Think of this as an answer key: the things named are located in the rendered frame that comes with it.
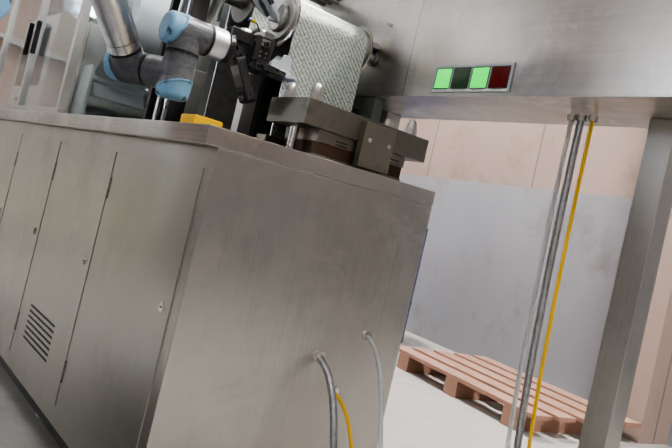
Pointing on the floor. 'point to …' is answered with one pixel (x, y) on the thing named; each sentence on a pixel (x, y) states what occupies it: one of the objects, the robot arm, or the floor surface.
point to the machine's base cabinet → (195, 292)
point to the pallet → (499, 388)
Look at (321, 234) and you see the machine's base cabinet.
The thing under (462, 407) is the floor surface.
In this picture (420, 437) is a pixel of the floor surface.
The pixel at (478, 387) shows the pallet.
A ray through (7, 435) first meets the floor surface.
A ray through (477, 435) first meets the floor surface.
